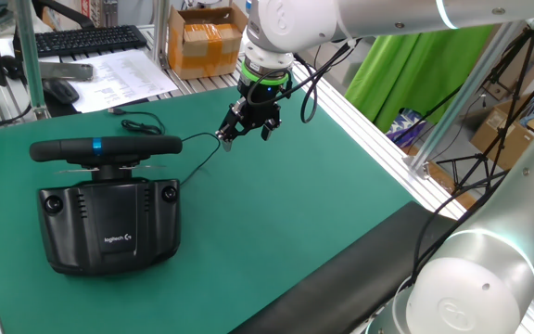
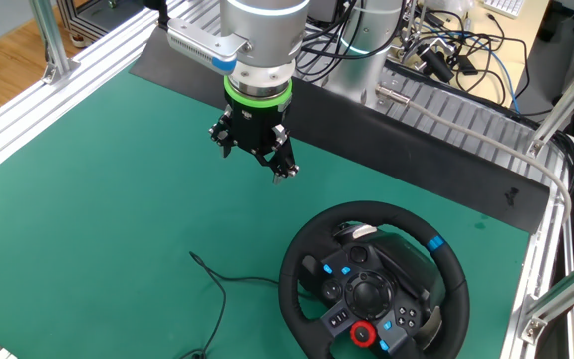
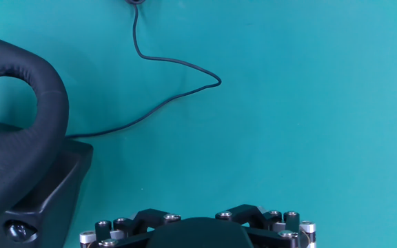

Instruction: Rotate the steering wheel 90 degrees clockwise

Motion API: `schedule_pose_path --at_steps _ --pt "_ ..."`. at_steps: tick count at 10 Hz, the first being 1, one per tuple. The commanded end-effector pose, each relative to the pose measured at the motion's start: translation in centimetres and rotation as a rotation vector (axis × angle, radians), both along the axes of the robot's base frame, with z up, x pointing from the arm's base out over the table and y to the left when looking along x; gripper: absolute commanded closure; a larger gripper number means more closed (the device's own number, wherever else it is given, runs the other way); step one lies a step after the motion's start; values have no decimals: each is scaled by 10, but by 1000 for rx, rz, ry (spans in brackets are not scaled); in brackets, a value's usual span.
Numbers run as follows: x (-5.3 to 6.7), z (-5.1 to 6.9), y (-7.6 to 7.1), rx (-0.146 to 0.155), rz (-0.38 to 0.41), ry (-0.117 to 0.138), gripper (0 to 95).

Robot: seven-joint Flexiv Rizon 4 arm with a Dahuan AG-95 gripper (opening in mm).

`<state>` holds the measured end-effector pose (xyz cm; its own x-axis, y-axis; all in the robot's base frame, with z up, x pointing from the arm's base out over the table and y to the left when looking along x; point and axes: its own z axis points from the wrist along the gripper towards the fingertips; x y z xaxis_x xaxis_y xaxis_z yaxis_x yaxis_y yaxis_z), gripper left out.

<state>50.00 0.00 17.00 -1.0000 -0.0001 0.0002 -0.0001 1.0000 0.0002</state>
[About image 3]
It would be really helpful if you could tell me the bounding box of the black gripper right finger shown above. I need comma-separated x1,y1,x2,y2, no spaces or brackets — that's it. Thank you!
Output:
214,203,317,248

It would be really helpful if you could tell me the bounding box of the black Logitech wheel base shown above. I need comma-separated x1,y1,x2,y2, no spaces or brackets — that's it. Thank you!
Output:
0,137,94,248

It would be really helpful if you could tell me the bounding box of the black racing steering wheel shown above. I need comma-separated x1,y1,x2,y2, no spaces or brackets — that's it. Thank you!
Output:
0,32,70,228

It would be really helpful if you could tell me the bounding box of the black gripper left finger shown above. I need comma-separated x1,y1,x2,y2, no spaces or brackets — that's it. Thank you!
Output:
79,208,182,248

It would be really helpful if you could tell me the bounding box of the thin black USB cable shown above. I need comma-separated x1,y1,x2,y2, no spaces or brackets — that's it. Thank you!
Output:
65,0,223,139

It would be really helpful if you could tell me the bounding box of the green table mat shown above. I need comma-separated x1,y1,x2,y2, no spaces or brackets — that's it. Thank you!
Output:
0,0,397,248

